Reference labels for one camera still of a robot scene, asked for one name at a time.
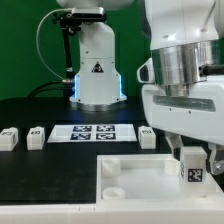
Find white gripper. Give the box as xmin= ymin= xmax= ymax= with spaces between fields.
xmin=142 ymin=83 xmax=224 ymax=175

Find white square tabletop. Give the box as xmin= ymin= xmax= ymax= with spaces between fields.
xmin=96 ymin=154 xmax=216 ymax=202

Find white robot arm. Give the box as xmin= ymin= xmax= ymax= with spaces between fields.
xmin=56 ymin=0 xmax=224 ymax=174

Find white plate with tags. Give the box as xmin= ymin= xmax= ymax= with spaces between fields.
xmin=48 ymin=124 xmax=137 ymax=143

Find white L-shaped fence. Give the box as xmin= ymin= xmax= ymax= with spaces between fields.
xmin=0 ymin=183 xmax=224 ymax=224

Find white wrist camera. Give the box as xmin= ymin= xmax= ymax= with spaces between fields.
xmin=137 ymin=58 xmax=155 ymax=84

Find black base cables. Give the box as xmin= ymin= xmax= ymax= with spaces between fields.
xmin=27 ymin=79 xmax=73 ymax=99

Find black camera on stand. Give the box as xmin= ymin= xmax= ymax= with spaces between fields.
xmin=72 ymin=7 xmax=105 ymax=20

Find black camera stand pole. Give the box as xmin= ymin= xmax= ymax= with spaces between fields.
xmin=51 ymin=12 xmax=81 ymax=101

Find grey camera cable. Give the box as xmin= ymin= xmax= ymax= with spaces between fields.
xmin=35 ymin=8 xmax=72 ymax=82

